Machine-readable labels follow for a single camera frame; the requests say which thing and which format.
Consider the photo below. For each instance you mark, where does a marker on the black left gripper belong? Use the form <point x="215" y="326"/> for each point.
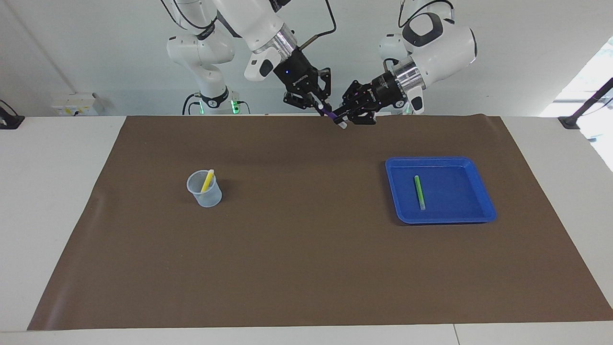
<point x="388" y="91"/>

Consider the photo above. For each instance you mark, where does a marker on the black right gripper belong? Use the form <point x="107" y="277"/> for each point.
<point x="297" y="74"/>

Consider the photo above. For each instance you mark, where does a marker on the purple marker pen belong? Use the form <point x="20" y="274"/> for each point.
<point x="330" y="114"/>

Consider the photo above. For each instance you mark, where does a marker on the green marker pen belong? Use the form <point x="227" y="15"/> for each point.
<point x="420" y="191"/>

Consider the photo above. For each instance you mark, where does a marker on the yellow marker pen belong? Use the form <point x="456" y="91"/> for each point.
<point x="207" y="181"/>

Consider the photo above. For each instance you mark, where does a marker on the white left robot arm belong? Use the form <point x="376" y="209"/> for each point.
<point x="440" y="48"/>

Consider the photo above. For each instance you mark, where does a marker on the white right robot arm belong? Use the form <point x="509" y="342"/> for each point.
<point x="201" y="48"/>

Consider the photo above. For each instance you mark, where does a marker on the blue plastic tray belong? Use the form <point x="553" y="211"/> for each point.
<point x="455" y="196"/>

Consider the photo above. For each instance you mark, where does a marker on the brown table mat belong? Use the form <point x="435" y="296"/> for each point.
<point x="306" y="239"/>

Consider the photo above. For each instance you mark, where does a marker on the translucent plastic cup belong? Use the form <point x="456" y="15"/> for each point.
<point x="208" y="199"/>

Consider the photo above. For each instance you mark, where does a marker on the black angled stand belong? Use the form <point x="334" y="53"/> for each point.
<point x="589" y="103"/>

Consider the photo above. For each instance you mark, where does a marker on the black table clamp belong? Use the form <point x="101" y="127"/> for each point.
<point x="9" y="120"/>

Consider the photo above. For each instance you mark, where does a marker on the white wall socket box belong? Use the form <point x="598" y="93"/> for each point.
<point x="74" y="104"/>

